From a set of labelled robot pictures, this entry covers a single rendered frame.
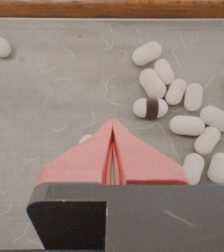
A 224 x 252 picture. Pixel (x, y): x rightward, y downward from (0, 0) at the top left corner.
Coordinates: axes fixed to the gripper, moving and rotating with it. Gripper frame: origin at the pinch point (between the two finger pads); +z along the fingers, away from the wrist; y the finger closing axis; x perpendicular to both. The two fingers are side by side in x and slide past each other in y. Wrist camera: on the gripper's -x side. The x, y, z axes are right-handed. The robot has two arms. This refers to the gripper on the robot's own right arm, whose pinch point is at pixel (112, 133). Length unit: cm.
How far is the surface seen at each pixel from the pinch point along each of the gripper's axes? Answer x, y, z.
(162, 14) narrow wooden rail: -5.6, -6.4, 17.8
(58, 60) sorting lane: -1.0, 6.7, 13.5
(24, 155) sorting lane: 6.6, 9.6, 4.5
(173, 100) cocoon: 1.7, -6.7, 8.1
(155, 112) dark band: 2.4, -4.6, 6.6
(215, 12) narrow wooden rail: -5.8, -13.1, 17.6
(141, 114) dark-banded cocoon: 2.6, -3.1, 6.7
